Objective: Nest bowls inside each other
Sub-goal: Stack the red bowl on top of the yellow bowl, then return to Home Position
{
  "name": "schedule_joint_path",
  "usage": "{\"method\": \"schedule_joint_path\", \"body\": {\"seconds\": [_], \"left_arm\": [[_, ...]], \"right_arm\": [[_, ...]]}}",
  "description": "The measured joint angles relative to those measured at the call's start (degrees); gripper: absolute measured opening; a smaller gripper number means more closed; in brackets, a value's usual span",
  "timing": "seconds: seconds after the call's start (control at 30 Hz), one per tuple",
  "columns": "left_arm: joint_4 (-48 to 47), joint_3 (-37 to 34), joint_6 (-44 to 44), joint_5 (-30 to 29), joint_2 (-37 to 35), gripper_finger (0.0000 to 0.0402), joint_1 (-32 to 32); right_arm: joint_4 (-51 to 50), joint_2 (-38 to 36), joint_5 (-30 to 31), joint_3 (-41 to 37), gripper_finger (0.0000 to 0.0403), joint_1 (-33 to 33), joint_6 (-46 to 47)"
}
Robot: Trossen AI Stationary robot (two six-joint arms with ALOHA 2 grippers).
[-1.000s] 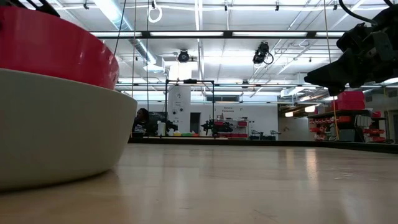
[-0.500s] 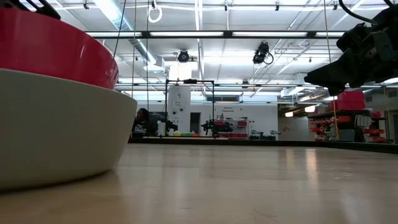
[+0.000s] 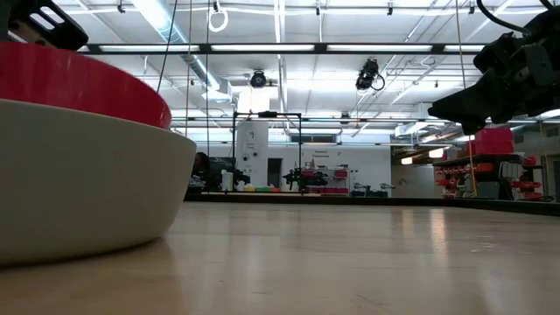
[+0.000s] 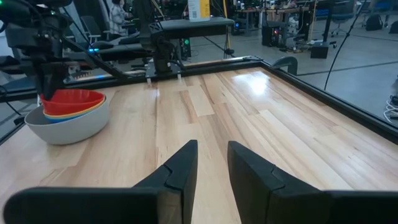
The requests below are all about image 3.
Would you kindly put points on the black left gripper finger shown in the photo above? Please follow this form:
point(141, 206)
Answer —
point(70, 37)

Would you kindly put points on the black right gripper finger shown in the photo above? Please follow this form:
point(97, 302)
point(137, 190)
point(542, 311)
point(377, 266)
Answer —
point(472, 127)
point(468, 105)

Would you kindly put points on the red plastic bowl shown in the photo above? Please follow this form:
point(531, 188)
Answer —
point(65, 83)

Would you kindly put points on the black background robot arm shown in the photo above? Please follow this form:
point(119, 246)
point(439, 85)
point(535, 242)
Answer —
point(297, 178)

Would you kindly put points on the shelf with red bins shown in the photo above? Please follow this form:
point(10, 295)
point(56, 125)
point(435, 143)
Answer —
point(485, 175)

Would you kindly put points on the red storage boxes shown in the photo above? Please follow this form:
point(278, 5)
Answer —
point(493, 141)

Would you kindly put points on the white rack with red bins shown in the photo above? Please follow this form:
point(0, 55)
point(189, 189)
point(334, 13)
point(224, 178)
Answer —
point(334, 179)

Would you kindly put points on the white ceramic bowl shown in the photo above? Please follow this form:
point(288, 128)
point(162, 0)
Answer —
point(87, 184)

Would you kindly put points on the person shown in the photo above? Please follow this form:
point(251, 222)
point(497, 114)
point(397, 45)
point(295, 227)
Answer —
point(201, 171)

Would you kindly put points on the black overhead light bar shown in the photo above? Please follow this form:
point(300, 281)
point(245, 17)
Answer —
point(262, 48)

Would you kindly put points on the white container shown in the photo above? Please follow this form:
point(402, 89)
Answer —
point(226, 180)

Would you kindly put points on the black overhead camera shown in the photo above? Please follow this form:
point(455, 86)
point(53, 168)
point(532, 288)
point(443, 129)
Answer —
point(367, 75)

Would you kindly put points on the black table edge rail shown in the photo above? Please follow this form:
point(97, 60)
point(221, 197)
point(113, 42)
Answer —
point(394, 202)

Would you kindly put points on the round black ceiling camera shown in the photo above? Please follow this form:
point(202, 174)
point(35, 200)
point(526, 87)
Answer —
point(258, 79)

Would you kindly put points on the black frame robot station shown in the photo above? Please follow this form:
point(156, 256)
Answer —
point(267, 115)

